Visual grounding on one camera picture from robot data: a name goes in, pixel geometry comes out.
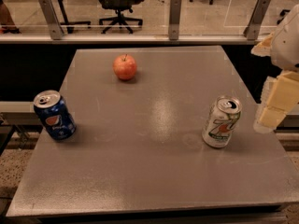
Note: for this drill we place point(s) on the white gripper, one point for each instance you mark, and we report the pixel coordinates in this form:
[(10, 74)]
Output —
[(287, 47)]

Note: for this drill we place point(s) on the white green 7up can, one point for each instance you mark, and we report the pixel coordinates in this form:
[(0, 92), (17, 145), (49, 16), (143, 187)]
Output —
[(223, 116)]

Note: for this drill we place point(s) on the blue pepsi can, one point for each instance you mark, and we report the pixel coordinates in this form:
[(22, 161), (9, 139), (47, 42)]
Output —
[(53, 113)]

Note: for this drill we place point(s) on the red apple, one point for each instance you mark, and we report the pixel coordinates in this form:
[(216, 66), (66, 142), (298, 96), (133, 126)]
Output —
[(124, 67)]

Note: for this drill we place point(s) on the black office chair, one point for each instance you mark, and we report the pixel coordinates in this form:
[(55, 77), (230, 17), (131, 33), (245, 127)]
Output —
[(119, 6)]

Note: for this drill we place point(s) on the black desk leg stand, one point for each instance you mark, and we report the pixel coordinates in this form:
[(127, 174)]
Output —
[(70, 25)]

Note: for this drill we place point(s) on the right metal railing post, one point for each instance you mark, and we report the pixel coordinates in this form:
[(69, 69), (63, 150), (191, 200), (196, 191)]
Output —
[(252, 30)]

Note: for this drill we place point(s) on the metal railing post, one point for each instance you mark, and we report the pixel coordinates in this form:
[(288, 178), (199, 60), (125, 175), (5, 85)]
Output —
[(55, 29), (252, 30), (174, 19)]

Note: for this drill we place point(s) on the middle metal railing post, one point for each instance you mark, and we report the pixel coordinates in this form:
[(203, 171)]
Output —
[(174, 19)]

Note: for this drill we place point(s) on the left metal railing post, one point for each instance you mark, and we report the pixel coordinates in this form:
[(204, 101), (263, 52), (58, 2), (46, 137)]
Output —
[(55, 29)]

